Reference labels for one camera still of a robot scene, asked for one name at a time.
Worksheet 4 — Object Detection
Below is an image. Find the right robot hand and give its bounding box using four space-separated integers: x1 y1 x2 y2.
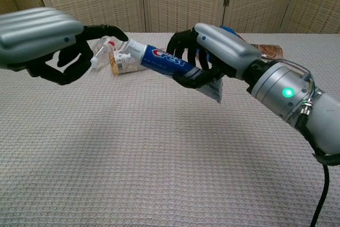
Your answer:
166 22 262 90

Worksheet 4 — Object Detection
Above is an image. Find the blue white toothpaste tube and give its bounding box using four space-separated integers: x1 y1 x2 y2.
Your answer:
121 38 223 104

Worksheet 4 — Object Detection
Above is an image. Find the blue snack bag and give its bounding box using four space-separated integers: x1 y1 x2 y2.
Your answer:
195 26 244 62

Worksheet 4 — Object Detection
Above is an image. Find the amber tea bottle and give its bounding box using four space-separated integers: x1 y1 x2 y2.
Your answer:
108 49 147 75

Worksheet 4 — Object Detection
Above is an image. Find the beige folding screen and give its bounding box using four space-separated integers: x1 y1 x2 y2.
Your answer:
0 0 340 35

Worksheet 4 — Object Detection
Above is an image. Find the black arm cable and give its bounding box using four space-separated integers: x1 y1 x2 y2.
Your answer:
296 99 340 227

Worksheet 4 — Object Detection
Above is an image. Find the brown snack packet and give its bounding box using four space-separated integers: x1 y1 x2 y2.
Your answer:
251 43 284 59

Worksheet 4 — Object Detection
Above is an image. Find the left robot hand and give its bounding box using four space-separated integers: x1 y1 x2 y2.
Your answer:
0 7 129 86

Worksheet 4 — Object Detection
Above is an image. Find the woven beige tablecloth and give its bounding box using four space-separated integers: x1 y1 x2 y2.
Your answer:
0 31 340 227

